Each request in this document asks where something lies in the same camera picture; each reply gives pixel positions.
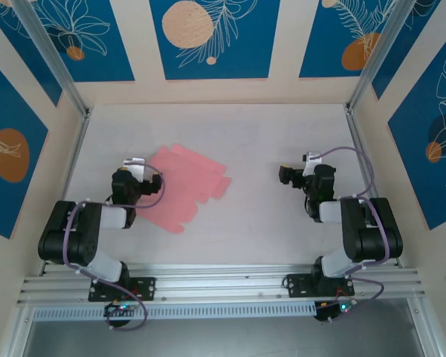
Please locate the pink paper box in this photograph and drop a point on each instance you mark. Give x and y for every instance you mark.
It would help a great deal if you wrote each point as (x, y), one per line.
(186, 178)

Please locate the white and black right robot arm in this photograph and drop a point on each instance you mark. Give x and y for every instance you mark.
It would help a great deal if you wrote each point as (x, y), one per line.
(371, 230)

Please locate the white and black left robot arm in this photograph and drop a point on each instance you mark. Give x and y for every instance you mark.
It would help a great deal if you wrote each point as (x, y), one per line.
(81, 241)

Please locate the blue panel with peach circle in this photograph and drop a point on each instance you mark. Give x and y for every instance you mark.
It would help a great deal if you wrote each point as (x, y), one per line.
(223, 56)

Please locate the grey metal sheet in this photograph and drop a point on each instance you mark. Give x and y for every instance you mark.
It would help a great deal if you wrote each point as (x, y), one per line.
(223, 342)

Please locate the aluminium side profile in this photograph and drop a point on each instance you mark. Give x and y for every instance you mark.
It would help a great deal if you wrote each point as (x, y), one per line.
(425, 334)
(18, 334)

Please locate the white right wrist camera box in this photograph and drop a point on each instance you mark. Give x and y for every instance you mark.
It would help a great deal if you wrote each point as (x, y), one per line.
(312, 161)

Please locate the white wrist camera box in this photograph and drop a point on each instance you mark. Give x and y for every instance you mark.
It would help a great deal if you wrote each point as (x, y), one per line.
(135, 169)
(312, 161)

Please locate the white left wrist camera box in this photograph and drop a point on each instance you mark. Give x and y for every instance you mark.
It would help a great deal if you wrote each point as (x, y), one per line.
(135, 169)

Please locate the aluminium table edge rail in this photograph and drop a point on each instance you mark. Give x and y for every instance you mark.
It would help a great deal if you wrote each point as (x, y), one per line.
(360, 141)
(80, 137)

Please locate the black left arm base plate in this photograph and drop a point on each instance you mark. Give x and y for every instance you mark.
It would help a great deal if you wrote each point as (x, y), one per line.
(145, 288)

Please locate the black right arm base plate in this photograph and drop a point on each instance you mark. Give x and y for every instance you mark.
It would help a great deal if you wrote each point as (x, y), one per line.
(297, 286)

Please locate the blue floral wall panel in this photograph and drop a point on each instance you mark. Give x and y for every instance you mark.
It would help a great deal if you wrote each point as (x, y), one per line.
(7, 111)
(331, 37)
(405, 46)
(96, 56)
(431, 167)
(28, 48)

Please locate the aluminium mounting rail frame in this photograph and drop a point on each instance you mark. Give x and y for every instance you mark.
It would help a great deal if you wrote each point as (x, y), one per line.
(223, 286)

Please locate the aluminium corner post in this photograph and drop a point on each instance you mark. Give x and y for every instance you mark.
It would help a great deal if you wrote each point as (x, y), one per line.
(55, 56)
(382, 56)

